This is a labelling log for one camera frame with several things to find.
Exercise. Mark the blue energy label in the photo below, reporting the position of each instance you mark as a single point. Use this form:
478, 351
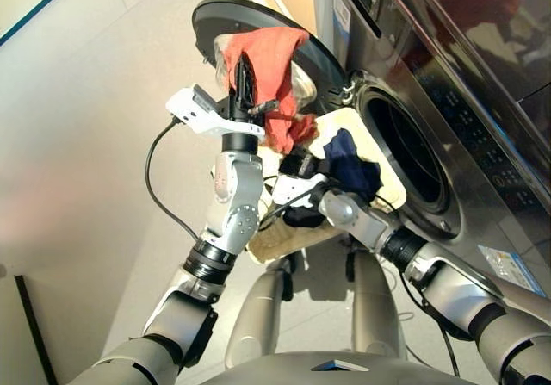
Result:
512, 268

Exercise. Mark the silver robot leg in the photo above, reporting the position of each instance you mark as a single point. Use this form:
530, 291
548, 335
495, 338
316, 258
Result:
379, 307
254, 316

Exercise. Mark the grey washing machine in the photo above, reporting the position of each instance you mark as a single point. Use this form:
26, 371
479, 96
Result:
473, 230

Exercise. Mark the metal door hinge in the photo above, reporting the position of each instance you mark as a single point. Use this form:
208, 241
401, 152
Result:
351, 90

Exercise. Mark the grey robot torso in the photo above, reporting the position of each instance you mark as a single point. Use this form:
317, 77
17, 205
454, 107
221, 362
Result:
336, 372

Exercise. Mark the navy blue cloth garment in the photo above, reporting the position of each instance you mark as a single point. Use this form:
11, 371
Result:
351, 165

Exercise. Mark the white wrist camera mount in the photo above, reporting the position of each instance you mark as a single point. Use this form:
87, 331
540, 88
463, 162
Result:
292, 189
202, 118

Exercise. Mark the pale woven laundry basket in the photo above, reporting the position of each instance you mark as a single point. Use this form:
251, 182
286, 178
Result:
344, 120

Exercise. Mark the round washing machine door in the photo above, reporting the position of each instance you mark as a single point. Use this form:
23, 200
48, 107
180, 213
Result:
258, 14

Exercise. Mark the orange cloth garment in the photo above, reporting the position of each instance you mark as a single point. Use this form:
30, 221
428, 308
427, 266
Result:
275, 53

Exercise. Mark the black-edged grey panel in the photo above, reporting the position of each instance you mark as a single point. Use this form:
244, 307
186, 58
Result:
34, 329

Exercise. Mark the dark grey stacked dryer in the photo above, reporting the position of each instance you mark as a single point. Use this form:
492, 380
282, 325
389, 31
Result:
495, 23

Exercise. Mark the small blue white sticker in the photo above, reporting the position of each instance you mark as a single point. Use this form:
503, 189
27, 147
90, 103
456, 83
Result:
342, 8

